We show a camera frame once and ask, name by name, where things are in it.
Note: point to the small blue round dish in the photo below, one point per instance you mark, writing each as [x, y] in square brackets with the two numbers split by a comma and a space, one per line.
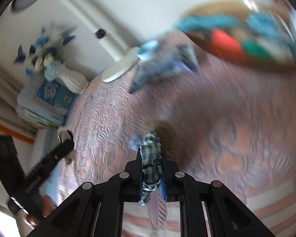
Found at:
[148, 50]

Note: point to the green plastic bag roll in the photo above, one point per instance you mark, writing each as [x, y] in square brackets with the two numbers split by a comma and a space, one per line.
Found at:
[255, 50]

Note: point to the white ribbed vase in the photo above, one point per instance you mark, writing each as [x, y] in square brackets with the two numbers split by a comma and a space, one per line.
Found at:
[75, 81]

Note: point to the blue down jacket wipes pack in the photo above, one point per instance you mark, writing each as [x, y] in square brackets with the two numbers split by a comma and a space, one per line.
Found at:
[174, 61]

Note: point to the pink floral towel mat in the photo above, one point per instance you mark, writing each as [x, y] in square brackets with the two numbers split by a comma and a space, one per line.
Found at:
[239, 125]

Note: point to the blue surgical face mask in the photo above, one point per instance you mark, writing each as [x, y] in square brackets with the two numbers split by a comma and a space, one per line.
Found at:
[270, 25]

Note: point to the person left hand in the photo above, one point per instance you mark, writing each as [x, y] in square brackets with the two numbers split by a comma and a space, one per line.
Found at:
[48, 207]

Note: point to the blue white artificial flowers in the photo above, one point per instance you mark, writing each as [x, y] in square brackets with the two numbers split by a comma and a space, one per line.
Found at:
[45, 54]

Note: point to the teal cloth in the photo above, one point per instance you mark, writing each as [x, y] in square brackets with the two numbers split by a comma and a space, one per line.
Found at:
[195, 23]

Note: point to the upright books row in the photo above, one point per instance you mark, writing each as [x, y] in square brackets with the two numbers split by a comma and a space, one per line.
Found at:
[45, 103]

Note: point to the amber glass bowl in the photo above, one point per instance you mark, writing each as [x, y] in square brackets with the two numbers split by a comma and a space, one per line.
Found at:
[241, 9]

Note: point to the blue checked scrunchie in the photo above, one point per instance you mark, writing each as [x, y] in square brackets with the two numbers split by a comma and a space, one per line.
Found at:
[149, 148]

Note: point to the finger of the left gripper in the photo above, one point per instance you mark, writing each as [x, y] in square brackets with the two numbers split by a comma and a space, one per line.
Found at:
[42, 171]

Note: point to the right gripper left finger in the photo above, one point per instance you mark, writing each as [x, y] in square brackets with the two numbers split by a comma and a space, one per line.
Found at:
[97, 211]

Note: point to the brown fluffy scrunchie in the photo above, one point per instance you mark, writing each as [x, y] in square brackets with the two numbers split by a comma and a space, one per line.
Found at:
[172, 142]

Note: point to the coral pink pouch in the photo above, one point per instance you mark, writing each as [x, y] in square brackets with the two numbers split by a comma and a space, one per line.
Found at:
[226, 47]

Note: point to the white desk lamp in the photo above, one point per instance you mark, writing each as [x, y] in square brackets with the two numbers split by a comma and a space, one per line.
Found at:
[107, 52]

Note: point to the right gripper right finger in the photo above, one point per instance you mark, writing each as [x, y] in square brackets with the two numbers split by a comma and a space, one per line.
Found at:
[207, 209]

